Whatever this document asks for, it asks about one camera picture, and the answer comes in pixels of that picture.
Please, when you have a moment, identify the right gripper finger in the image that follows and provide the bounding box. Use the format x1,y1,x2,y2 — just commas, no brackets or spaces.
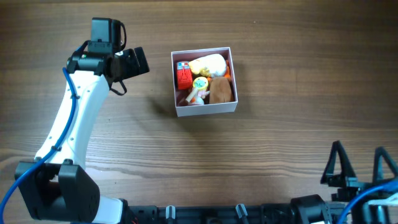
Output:
372,146,398,184
320,140,358,185

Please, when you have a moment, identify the red toy fire truck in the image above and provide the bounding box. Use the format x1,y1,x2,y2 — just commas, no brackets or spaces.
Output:
176,61,193,90

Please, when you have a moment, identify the yellow wooden rattle drum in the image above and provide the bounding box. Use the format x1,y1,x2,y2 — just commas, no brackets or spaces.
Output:
185,77,210,103

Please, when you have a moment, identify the white pink-lined cardboard box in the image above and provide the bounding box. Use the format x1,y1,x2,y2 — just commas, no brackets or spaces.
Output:
171,47,238,117

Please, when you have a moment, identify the white yellow plush duck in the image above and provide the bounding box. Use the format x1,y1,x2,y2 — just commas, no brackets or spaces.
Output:
188,54,231,80

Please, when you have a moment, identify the brown plush toy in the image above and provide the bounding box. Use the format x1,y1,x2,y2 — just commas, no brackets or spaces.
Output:
209,77,234,104

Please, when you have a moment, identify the pink white toy figure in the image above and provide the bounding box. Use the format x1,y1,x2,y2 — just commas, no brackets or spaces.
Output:
185,89,210,105

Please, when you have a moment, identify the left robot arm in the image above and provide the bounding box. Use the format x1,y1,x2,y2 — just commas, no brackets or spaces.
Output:
14,17,149,223

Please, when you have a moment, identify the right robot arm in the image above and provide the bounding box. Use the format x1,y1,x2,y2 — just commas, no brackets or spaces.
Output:
290,141,397,223

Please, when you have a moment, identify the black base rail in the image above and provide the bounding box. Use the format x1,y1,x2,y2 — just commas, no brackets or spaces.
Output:
70,203,347,224

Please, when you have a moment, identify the left blue cable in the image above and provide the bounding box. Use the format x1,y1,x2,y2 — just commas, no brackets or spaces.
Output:
0,40,90,222

